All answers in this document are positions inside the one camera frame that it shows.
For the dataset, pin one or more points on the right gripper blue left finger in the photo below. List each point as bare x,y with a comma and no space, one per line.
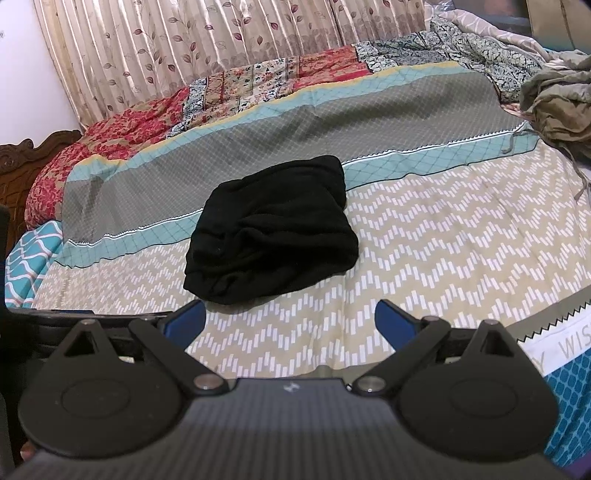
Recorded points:
184,325

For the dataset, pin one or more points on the carved wooden headboard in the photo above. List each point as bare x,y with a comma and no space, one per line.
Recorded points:
20,165

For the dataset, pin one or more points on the clear plastic storage bin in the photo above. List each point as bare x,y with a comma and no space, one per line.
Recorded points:
494,8

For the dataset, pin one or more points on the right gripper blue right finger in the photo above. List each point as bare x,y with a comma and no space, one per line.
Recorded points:
396,325

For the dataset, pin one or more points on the person's left hand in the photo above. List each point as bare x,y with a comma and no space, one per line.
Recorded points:
27,451

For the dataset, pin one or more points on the black pants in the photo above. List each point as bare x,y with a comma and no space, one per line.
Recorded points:
277,231

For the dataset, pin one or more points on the olive crumpled garment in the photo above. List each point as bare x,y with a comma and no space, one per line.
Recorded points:
558,101

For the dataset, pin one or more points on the cardboard box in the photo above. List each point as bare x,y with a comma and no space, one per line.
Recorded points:
561,25

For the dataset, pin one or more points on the beige leaf-patterned curtain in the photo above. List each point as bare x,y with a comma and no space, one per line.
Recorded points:
111,55

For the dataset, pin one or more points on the dark floral blanket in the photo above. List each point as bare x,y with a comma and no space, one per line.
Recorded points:
507,66

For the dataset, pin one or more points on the red floral quilt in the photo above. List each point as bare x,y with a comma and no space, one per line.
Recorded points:
205,100

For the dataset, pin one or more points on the patterned striped bedsheet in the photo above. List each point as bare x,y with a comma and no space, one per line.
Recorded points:
460,209

